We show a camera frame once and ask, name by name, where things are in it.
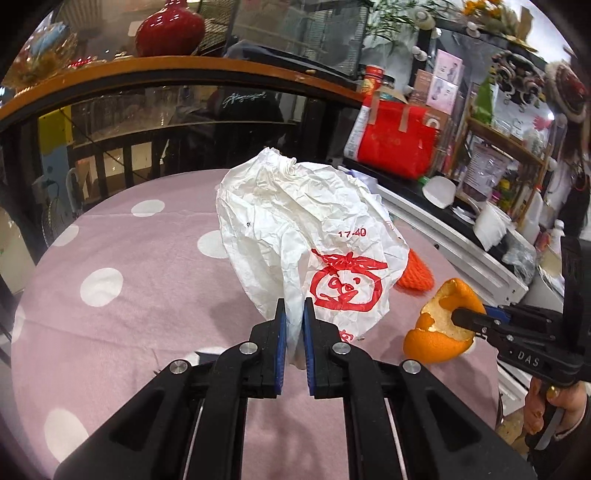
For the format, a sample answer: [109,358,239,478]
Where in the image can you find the white plastic bag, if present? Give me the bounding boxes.
[215,148,410,368]

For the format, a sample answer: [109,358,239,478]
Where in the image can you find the orange foam fruit net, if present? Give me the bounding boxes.
[396,249,435,292]

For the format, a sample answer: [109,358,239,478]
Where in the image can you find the orange peel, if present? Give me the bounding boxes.
[403,278,486,365]

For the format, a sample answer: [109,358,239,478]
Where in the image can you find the right hand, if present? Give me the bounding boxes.
[523,377,588,435]

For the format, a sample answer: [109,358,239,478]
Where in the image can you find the white drawer cabinet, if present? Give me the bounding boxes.
[377,185,529,306]

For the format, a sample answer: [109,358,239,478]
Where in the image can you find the clear plastic bag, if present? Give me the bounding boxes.
[502,234,538,285]

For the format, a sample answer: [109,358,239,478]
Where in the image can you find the white plastic jug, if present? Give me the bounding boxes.
[518,187,544,245]

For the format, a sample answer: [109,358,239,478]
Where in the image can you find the red gift bag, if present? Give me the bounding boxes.
[344,93,439,180]

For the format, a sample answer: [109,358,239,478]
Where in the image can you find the wooden shelf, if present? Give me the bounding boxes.
[450,109,553,224]

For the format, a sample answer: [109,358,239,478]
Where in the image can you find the red ceramic vase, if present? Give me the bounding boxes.
[135,0,205,57]

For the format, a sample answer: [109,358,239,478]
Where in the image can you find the wooden curved railing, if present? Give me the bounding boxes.
[1,56,363,130]

